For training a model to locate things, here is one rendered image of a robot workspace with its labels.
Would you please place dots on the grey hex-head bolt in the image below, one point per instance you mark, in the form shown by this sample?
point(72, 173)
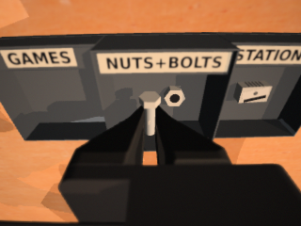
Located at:
point(149, 100)

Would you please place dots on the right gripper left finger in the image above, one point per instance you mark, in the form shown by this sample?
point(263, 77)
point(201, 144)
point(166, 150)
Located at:
point(117, 144)

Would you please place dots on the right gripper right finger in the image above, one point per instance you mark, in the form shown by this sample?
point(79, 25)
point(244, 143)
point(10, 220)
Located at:
point(183, 145)

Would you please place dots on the dark grey bin rack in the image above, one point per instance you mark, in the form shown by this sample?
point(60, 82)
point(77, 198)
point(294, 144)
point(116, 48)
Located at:
point(65, 105)

